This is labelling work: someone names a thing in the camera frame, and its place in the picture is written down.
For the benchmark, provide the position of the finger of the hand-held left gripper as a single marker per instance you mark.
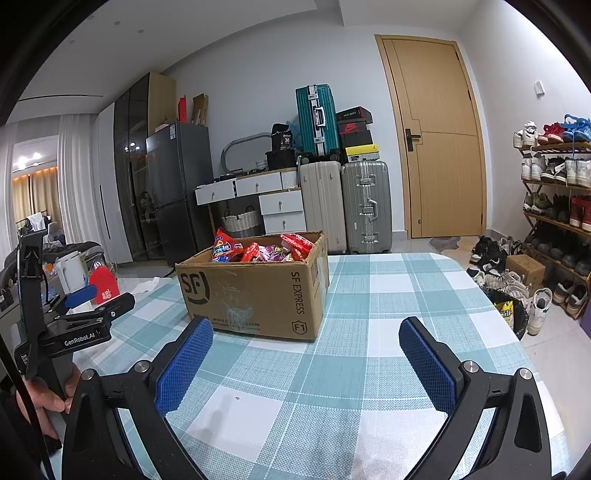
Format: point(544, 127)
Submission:
point(108, 309)
point(81, 296)

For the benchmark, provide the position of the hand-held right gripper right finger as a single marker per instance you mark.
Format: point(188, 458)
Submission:
point(427, 364)

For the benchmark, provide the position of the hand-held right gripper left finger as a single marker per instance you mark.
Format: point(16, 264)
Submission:
point(184, 364)

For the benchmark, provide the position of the brown cardboard box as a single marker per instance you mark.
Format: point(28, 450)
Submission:
point(249, 295)

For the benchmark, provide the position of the pile of snack packets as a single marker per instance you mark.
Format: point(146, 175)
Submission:
point(263, 251)

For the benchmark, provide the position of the person's left hand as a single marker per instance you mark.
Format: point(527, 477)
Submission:
point(46, 399)

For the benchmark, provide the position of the white kettle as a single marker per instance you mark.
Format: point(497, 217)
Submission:
point(71, 274)

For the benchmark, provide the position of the white tissue paper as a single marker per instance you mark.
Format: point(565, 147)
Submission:
point(145, 285)

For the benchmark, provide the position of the dark bag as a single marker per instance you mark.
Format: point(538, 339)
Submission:
point(85, 251)

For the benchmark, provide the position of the blue checked tablecloth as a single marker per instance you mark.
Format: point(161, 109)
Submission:
point(369, 300)

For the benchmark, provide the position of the yellow packet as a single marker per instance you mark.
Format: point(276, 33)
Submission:
point(505, 311)

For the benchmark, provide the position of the black trash bin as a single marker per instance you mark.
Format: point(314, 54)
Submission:
point(519, 318)

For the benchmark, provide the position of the white curtain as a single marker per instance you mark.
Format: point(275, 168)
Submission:
point(76, 184)

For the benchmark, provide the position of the heap of shoes on floor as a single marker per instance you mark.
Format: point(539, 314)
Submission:
point(489, 263)

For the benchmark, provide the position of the grey door mat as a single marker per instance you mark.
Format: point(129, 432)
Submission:
point(444, 242)

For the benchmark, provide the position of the white and green sneaker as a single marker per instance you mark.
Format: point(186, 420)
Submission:
point(539, 311)

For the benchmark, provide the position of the dark glass cabinet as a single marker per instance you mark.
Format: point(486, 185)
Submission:
point(131, 175)

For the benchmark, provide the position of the small cardboard box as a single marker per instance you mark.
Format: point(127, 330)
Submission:
point(526, 272)

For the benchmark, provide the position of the dark grey refrigerator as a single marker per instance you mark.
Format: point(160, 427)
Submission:
point(180, 184)

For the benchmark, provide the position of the woven laundry basket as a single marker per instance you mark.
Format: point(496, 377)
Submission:
point(240, 221)

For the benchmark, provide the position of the white desk with drawers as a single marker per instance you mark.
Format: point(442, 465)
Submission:
point(221, 191)

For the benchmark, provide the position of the silver suitcase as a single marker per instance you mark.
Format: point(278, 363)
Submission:
point(367, 207)

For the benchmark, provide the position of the white drawer cabinet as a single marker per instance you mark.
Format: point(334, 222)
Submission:
point(282, 210)

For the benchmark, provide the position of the beige suitcase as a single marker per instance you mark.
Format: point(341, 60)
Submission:
point(323, 207)

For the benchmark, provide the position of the red paper bag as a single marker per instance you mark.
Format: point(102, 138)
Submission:
point(183, 110)

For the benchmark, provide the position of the flat brown cardboard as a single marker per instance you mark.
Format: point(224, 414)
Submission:
point(200, 110)

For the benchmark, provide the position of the yellow and black shoebox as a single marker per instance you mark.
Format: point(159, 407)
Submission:
point(362, 152)

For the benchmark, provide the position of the black storage bin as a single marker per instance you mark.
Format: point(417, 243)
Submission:
point(281, 160)

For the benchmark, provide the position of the wooden door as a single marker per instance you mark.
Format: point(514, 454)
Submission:
point(438, 138)

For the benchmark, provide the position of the plain black shoebox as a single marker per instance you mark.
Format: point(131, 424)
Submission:
point(355, 139)

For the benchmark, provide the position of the rows of shoes on rack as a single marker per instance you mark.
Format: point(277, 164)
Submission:
point(563, 170)

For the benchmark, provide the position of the black paper bag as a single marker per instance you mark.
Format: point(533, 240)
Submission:
point(282, 138)

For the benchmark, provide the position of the red and black shoebox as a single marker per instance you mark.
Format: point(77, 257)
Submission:
point(354, 128)

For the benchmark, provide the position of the wooden shoe rack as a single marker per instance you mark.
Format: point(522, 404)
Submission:
point(554, 147)

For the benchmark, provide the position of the blue plastic bag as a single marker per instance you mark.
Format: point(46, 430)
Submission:
point(293, 131)

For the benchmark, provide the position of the teal suitcase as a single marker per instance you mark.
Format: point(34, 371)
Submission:
point(316, 120)

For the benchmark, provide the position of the oval metal frame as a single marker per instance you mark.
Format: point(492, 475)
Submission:
point(228, 152)

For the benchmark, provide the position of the white light switch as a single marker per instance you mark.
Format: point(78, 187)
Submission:
point(540, 87)

